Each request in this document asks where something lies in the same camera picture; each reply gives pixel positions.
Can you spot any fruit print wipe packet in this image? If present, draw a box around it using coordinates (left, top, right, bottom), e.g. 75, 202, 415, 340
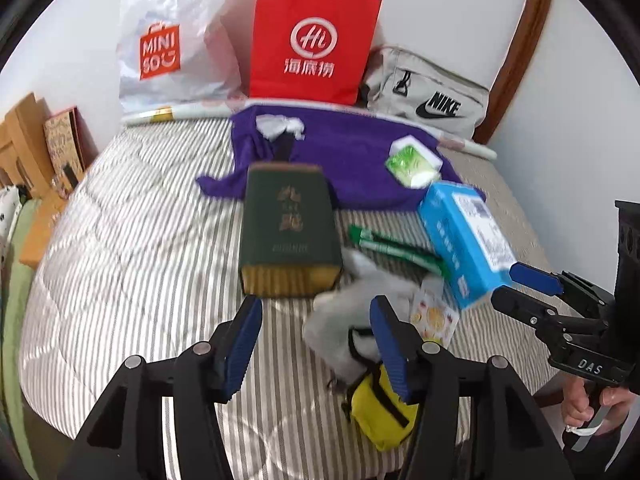
410, 275, 460, 348

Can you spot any grey white plush toy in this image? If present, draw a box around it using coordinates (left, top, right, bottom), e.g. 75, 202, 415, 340
303, 248, 420, 385

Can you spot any yellow Adidas pouch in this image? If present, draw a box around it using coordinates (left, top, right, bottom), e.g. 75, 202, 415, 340
342, 327, 426, 453

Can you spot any green sachet packet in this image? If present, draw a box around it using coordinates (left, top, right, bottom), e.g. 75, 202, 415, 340
348, 224, 449, 278

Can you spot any green tissue pack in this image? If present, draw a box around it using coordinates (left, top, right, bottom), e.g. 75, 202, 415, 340
385, 136, 444, 190

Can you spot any person's right hand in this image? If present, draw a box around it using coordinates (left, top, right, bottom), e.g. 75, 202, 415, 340
561, 375, 638, 436

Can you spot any blue tissue box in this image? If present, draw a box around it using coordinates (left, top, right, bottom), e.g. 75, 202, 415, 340
418, 182, 516, 310

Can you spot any dark green tea box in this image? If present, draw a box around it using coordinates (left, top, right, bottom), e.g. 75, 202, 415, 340
239, 162, 343, 298

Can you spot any rolled paper poster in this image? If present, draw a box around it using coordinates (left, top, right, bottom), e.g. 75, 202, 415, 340
120, 98, 497, 162

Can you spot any purple towel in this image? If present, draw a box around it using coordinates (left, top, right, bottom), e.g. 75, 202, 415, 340
195, 104, 486, 212

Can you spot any green bed sheet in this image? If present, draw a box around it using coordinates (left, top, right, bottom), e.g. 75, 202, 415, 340
1, 200, 41, 479

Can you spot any grey Nike bag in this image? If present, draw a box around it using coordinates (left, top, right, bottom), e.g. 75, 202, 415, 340
360, 46, 489, 140

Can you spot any brown decorated box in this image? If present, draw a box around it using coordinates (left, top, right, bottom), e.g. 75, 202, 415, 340
43, 107, 87, 194

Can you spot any panda plush toy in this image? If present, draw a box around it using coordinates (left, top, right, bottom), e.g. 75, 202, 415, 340
0, 185, 23, 261

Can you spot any wooden chair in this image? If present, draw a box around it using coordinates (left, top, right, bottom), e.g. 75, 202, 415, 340
1, 93, 66, 270

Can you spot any white Miniso plastic bag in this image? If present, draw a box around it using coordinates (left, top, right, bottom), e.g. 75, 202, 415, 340
116, 0, 242, 115

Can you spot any red paper shopping bag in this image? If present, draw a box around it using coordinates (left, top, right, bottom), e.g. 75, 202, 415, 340
248, 0, 382, 106

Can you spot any brown wooden door frame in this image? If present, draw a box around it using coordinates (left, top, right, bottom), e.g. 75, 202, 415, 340
473, 0, 552, 144

